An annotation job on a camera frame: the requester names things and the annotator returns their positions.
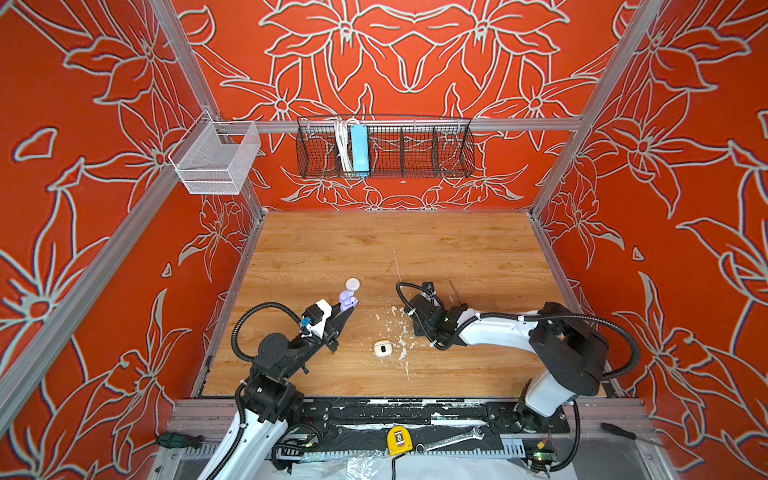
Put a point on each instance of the green handled tool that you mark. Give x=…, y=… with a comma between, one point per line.
x=174, y=440

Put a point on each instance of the small white open case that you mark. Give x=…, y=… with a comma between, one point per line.
x=383, y=348

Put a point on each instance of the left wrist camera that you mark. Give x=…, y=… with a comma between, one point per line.
x=314, y=319

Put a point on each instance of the black wire basket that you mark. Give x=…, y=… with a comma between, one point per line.
x=400, y=147

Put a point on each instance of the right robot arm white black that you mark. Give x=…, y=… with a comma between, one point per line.
x=566, y=343

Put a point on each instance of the black screwdriver on frame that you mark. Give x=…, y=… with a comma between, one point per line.
x=620, y=432

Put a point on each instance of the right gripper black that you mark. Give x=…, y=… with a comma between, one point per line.
x=417, y=332

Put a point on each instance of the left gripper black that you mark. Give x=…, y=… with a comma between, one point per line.
x=333, y=333

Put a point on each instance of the light blue box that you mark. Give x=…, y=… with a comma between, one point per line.
x=360, y=149

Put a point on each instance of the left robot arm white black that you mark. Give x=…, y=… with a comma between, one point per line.
x=269, y=409

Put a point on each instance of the silver wrench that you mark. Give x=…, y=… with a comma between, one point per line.
x=474, y=434

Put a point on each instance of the yellow tape measure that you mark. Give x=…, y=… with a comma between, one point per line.
x=399, y=441

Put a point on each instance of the white earbuds charging case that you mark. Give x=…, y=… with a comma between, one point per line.
x=352, y=284

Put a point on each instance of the clear plastic bin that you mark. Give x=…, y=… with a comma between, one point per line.
x=209, y=160

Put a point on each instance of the yellow black screwdriver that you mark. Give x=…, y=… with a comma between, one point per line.
x=456, y=298

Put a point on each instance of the purple round case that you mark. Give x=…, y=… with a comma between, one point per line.
x=347, y=300

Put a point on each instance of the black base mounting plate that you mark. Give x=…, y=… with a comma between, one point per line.
x=361, y=424

